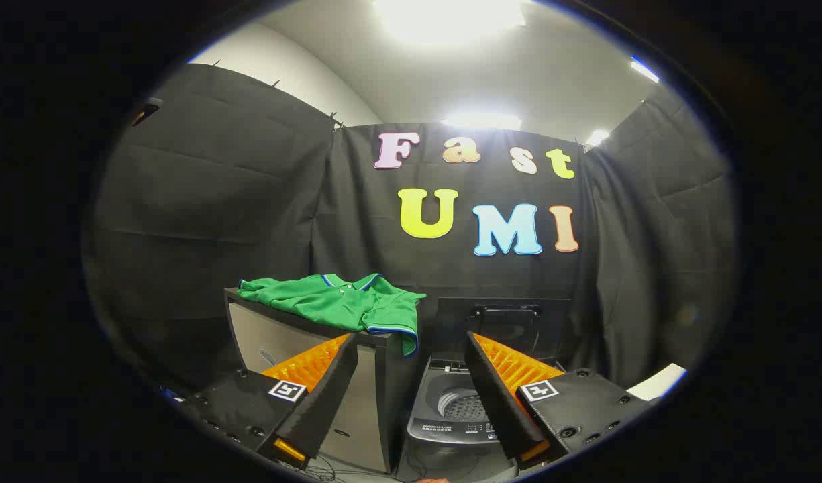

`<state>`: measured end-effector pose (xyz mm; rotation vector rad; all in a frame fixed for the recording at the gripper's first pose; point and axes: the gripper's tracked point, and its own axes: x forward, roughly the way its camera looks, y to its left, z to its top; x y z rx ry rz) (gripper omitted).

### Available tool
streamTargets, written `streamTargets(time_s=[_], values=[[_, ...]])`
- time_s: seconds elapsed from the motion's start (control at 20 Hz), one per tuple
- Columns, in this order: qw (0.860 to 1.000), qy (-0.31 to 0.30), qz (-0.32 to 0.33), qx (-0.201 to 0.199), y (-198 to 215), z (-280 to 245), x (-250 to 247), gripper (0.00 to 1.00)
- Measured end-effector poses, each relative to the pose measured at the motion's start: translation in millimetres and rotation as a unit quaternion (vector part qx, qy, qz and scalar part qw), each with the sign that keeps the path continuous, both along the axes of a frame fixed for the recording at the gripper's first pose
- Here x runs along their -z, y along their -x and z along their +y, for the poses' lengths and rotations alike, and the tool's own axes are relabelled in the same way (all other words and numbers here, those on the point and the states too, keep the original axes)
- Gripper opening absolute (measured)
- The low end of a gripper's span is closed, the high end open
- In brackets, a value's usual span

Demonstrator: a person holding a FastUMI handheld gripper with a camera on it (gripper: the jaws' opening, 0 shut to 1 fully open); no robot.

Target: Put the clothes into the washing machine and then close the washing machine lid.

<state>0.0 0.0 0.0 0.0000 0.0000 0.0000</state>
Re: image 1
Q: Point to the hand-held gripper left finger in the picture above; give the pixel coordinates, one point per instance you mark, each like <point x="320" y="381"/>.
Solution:
<point x="330" y="396"/>

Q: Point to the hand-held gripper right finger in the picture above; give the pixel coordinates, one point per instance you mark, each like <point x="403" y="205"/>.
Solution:
<point x="498" y="402"/>

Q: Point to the grey washing machine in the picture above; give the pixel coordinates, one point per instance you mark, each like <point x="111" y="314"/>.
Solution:
<point x="451" y="429"/>

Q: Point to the dark washing machine lid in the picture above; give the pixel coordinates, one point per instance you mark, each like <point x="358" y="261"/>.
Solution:
<point x="504" y="329"/>

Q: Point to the green polo shirt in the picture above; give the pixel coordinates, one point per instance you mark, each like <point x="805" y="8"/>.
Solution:
<point x="330" y="305"/>

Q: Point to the grey cabinet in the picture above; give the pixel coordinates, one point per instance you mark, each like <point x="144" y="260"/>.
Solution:
<point x="374" y="402"/>

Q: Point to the white board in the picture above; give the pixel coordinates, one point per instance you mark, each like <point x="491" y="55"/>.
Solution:
<point x="659" y="381"/>

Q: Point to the black backdrop cloth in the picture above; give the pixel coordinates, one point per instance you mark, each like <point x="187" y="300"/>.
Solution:
<point x="249" y="201"/>

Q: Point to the ceiling light panel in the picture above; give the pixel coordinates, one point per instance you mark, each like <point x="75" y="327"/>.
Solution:
<point x="481" y="121"/>
<point x="644" y="70"/>

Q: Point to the small dark mounted device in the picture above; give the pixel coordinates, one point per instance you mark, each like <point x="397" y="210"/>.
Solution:
<point x="145" y="109"/>

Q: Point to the large ceiling light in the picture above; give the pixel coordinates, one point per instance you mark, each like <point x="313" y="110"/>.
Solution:
<point x="447" y="17"/>

